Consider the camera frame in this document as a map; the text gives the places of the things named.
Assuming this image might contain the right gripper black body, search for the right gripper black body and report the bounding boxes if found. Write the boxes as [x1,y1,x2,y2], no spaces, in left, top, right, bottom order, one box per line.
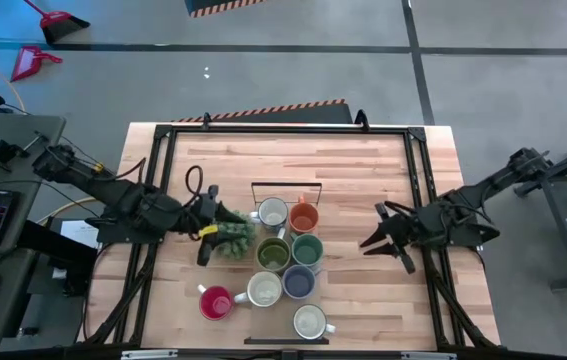
[374,201,427,276]

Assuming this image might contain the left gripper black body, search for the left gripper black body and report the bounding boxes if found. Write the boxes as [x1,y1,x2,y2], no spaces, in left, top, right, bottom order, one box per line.
[182,184,225,268]

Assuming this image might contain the white mug blue pattern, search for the white mug blue pattern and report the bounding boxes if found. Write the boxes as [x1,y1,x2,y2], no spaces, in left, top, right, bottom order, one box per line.
[247,196,290,232]
[292,303,337,341]

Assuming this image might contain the olive green mug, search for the olive green mug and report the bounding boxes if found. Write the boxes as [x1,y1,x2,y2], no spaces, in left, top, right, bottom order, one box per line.
[255,227,293,275]

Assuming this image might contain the light green mug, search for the light green mug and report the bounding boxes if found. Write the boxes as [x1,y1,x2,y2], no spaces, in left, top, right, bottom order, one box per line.
[290,232,325,269]

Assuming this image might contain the orange mug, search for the orange mug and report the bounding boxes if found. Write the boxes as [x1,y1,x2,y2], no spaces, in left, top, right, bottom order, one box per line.
[288,194,320,236]

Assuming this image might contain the yellow mug white inside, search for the yellow mug white inside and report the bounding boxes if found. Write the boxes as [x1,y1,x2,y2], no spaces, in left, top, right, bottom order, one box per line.
[234,271,284,308]

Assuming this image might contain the red ribbed mug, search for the red ribbed mug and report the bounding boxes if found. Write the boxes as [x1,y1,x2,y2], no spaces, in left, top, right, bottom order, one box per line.
[196,283,237,322]

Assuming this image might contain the lavender mug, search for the lavender mug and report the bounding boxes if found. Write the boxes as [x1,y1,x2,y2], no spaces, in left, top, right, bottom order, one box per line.
[281,263,320,300]

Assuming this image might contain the green artificial plant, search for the green artificial plant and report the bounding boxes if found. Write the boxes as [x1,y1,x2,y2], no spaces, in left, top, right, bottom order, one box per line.
[214,212,258,261]

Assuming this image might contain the white paper sheet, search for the white paper sheet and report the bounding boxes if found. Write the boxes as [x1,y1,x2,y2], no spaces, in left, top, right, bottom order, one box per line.
[60,219,102,249]

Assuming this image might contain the red dustpan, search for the red dustpan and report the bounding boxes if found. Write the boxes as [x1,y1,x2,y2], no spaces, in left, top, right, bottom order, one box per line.
[10,45,63,83]

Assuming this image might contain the red broom black bristles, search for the red broom black bristles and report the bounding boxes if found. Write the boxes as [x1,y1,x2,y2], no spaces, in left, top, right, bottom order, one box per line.
[22,0,91,45]

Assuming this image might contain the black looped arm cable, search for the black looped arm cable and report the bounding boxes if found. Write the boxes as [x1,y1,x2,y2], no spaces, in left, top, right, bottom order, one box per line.
[184,164,205,197]

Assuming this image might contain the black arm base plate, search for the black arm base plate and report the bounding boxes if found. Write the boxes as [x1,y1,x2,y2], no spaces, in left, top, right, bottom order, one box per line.
[410,219,502,250]
[85,217,169,246]

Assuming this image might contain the black aluminium table frame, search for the black aluminium table frame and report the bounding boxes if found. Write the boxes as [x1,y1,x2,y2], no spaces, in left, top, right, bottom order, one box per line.
[77,122,502,351]

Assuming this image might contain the wooden tray black handles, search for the wooden tray black handles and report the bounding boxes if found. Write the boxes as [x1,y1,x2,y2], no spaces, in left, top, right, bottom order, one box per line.
[243,182,330,346]

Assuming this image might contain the silver metal bracket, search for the silver metal bracket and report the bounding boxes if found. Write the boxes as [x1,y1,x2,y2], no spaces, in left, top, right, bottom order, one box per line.
[121,349,179,360]
[401,351,458,360]

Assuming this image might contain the yellow cable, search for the yellow cable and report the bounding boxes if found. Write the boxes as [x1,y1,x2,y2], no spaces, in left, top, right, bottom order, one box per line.
[0,48,98,225]

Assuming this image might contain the small black T-handle tool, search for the small black T-handle tool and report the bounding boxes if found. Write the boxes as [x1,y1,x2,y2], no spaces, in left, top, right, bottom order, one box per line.
[22,130,49,150]

